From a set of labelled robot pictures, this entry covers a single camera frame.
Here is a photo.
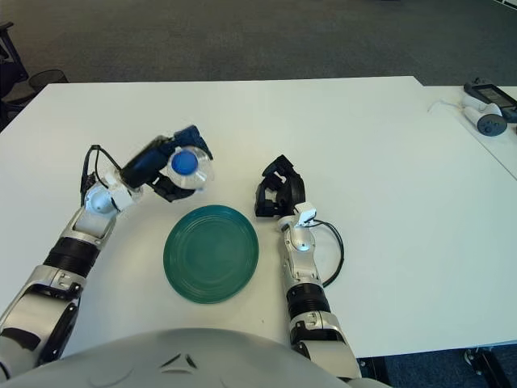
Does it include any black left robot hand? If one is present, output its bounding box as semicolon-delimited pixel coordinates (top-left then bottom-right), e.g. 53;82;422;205
120;125;214;203

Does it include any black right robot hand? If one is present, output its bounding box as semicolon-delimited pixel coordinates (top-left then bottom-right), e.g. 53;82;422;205
253;154;307;219

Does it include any clear bottle with blue cap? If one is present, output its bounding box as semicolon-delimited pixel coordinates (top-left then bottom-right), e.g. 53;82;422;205
165;145;216;192

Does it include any green round plate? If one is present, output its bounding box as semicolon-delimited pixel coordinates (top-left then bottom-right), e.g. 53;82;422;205
162;205;259;305

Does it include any white right wrist connector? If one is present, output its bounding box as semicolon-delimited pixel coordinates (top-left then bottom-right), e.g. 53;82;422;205
296;203;318;226

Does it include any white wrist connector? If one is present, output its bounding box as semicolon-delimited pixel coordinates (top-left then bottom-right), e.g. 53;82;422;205
105;170;143;211
296;203;318;226

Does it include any white left wrist connector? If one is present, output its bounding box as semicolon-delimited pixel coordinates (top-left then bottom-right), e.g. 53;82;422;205
105;170;143;211

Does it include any black mesh waste bin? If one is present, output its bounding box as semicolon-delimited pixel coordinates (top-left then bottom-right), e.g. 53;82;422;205
27;69;69;96

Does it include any black office chair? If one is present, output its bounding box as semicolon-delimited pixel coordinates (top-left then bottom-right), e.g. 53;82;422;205
0;22;29;130

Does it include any silver robot torso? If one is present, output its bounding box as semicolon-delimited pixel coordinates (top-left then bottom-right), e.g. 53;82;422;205
0;327;389;388

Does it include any white and grey controller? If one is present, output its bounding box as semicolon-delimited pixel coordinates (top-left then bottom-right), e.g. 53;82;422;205
461;95;508;137

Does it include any dark handheld console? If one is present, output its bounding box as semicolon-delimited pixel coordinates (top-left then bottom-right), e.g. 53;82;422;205
463;77;517;120

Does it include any table leg caster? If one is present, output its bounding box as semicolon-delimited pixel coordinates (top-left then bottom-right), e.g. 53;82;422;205
464;348;508;388

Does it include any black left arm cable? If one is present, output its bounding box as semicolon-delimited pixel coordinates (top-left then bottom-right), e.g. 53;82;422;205
79;144;124;195

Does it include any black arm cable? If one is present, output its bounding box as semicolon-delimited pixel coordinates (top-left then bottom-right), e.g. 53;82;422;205
79;144;124;195
314;220;345;289

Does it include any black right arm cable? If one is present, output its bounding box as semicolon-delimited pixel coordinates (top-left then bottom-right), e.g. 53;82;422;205
314;220;345;289

